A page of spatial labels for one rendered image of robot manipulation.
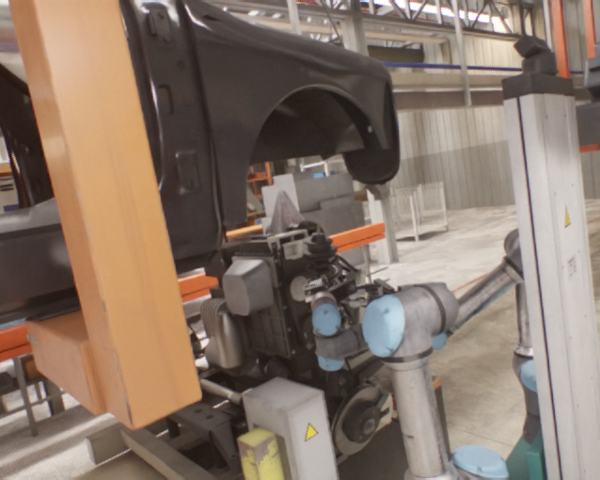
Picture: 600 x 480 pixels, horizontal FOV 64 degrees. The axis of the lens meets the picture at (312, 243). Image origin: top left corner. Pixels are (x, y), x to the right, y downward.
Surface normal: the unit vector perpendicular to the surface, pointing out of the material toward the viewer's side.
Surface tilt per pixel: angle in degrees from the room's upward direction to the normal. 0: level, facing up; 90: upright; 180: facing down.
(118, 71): 90
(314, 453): 90
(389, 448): 90
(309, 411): 90
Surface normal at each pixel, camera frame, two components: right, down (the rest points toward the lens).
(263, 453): 0.66, -0.01
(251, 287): 0.35, 0.06
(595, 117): -0.73, 0.22
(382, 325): -0.90, 0.08
